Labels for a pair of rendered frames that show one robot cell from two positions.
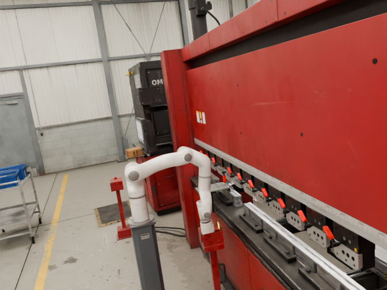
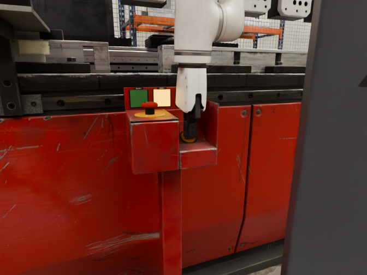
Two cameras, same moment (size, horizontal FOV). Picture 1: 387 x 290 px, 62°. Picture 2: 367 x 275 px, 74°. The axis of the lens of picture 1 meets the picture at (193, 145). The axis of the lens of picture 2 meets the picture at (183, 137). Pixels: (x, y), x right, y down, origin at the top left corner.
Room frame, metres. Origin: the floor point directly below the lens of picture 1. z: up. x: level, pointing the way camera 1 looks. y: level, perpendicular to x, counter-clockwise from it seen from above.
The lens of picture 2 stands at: (2.41, 0.55, 0.87)
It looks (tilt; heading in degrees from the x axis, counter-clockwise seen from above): 15 degrees down; 262
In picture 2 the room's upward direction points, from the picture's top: straight up
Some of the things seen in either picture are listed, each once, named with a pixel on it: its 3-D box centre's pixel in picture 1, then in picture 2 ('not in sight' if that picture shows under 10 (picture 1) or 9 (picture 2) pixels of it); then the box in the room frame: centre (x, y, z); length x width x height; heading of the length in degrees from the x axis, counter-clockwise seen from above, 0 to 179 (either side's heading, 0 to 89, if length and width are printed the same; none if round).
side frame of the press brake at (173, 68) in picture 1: (210, 147); not in sight; (3.78, -0.19, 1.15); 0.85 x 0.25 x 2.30; 103
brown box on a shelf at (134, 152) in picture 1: (133, 152); not in sight; (4.68, 0.89, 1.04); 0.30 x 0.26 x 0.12; 17
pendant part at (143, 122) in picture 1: (144, 132); not in sight; (3.83, 0.55, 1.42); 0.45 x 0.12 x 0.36; 18
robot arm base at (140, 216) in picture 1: (139, 208); not in sight; (2.23, 0.45, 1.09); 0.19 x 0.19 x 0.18
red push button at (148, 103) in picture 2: not in sight; (149, 109); (2.42, -0.03, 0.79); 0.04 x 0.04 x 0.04
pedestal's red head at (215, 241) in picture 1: (210, 234); (168, 125); (2.37, -0.04, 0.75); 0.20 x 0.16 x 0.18; 9
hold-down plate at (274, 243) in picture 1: (279, 248); (297, 70); (1.80, -0.43, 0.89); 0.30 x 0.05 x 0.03; 13
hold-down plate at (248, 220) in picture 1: (250, 222); (212, 69); (2.19, -0.34, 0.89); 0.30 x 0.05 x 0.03; 13
